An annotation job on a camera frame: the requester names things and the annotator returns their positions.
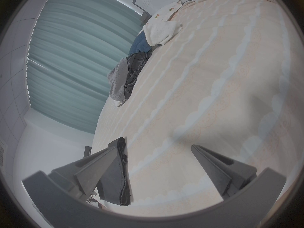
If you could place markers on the bed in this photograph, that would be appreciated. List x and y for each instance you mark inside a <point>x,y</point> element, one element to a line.
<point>213,79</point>

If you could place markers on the blue-green curtain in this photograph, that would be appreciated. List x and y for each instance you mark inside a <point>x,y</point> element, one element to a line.
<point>71,56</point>

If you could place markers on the black chest of drawers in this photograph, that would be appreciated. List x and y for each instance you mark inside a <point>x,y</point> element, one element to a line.
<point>87,151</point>

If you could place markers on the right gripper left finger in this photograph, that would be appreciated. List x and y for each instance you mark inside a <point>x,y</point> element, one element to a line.
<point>92,172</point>

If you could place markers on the white printed pillow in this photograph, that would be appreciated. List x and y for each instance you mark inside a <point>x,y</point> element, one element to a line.
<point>166,11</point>

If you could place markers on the grey knit garment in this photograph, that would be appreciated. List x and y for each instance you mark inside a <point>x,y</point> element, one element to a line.
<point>117,79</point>

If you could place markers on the black T-shirt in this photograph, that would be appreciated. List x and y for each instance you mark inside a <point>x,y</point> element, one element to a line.
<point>116,182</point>

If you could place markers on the black garment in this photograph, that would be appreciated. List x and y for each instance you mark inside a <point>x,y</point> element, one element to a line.
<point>137,65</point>

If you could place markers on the dark blue garment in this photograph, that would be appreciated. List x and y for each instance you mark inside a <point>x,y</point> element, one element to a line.
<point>140,45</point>

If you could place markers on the grey bedside table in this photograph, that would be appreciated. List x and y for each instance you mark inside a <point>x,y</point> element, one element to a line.
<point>146,18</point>

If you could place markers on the white knit garment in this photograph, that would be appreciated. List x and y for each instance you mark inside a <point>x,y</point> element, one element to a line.
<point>161,32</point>

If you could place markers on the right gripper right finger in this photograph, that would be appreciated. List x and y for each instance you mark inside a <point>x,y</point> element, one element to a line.
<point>220,172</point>

